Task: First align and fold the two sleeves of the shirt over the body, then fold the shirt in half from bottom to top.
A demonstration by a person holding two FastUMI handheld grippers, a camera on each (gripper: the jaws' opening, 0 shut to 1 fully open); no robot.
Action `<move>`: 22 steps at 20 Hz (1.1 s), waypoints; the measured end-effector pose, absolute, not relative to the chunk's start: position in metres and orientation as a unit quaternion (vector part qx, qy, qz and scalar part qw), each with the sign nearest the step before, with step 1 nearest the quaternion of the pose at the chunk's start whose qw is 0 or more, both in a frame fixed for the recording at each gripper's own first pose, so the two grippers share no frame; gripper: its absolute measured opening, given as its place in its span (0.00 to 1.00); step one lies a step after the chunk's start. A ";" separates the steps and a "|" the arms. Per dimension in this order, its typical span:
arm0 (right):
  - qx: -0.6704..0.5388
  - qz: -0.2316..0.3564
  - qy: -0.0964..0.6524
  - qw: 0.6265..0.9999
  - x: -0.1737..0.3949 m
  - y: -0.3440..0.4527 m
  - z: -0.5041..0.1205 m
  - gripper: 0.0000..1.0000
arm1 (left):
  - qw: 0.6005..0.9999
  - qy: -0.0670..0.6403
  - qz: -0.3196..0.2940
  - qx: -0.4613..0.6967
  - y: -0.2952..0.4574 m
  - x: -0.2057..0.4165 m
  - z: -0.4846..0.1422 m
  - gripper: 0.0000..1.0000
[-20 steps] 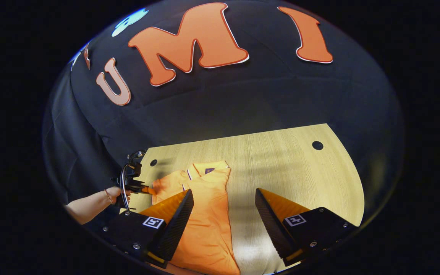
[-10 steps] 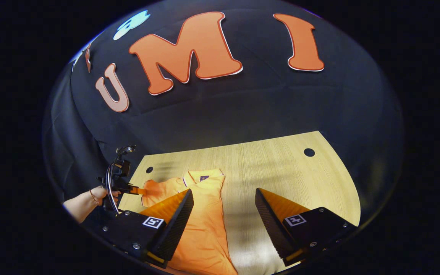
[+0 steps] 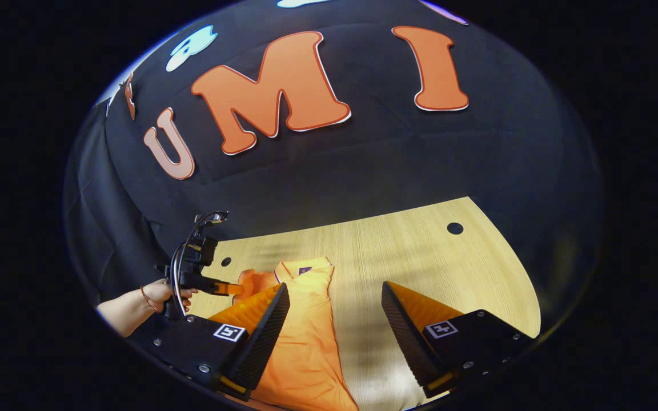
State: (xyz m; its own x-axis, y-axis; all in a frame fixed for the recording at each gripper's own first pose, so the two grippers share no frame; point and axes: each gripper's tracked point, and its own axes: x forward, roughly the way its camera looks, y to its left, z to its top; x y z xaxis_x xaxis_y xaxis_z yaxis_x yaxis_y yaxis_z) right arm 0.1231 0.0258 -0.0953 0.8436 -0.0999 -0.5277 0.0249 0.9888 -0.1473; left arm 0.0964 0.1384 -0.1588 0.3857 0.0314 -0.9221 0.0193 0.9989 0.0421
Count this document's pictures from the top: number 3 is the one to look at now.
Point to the orange T-shirt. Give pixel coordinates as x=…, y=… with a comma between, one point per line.
x=306, y=342

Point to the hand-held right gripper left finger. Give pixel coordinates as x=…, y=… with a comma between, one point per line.
x=260, y=348

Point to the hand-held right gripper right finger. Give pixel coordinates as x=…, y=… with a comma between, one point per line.
x=406, y=342

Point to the black backdrop cloth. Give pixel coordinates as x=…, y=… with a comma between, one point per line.
x=363, y=165

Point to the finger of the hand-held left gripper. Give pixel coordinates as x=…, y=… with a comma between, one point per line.
x=223, y=287

